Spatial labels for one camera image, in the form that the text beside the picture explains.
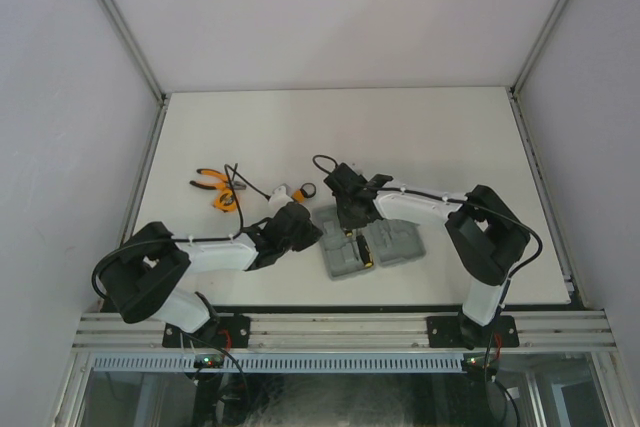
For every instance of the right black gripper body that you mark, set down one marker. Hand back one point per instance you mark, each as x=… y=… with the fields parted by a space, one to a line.
x=347 y=221

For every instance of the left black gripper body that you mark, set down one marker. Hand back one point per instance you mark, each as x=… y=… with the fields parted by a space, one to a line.
x=305 y=239

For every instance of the grey plastic tool case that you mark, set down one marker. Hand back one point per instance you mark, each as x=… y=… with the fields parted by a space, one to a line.
x=392 y=243

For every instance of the orange handled pliers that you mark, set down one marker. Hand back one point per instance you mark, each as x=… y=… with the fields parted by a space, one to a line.
x=211 y=179

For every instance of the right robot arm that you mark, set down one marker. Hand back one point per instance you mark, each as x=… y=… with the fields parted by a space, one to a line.
x=490 y=240

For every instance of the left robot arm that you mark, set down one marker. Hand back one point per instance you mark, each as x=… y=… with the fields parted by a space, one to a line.
x=142 y=277

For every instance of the hex key set orange holder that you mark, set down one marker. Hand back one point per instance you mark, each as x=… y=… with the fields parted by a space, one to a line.
x=304 y=193

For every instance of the orange tape measure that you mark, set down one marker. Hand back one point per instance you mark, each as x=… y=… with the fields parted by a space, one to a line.
x=225 y=201

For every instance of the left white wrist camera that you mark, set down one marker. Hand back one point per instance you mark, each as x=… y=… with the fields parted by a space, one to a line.
x=279 y=197

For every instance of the slotted grey cable duct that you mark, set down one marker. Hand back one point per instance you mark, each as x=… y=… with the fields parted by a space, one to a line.
x=274 y=363

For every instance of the right aluminium frame post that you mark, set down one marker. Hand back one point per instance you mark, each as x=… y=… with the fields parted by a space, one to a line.
x=544 y=35

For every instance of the aluminium frame post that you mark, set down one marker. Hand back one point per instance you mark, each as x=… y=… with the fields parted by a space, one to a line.
x=544 y=35
x=131 y=46

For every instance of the aluminium front rail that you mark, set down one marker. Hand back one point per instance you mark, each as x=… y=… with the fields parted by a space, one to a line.
x=531 y=331

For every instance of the left aluminium frame post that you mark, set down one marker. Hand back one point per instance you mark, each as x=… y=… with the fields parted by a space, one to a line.
x=131 y=46

